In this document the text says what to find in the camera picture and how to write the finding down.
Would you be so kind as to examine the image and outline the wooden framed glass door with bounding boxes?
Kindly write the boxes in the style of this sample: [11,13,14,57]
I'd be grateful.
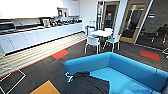
[119,2,148,45]
[101,1,121,32]

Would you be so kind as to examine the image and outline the white dining table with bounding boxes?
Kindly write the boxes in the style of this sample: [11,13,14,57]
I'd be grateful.
[90,29,115,39]

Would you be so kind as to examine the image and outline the black microwave oven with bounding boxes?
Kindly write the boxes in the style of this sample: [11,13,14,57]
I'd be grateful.
[0,21,16,34]

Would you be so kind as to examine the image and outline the white upper kitchen cabinets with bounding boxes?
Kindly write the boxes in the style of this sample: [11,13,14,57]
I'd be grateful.
[0,0,82,18]

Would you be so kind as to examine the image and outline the pale wooden slatted bench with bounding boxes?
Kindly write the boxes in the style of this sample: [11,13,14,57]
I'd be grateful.
[0,31,88,78]

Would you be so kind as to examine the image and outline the white kitchen cabinets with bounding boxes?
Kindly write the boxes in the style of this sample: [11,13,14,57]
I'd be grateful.
[0,0,82,18]
[0,21,83,56]

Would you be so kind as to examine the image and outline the silver coffee machine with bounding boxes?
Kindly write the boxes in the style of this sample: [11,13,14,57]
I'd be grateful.
[40,17,52,28]

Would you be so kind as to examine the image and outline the white lower kitchen cabinets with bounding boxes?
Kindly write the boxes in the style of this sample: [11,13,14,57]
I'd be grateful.
[0,21,83,56]

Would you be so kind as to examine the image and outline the blue fabric sofa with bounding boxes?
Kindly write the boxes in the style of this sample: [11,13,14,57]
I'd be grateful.
[63,51,168,94]

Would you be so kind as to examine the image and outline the white clothes hanger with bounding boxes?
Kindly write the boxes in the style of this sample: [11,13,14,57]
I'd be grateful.
[64,71,75,84]

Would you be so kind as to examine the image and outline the blue waste bin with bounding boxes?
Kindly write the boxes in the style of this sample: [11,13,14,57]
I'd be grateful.
[84,24,96,36]

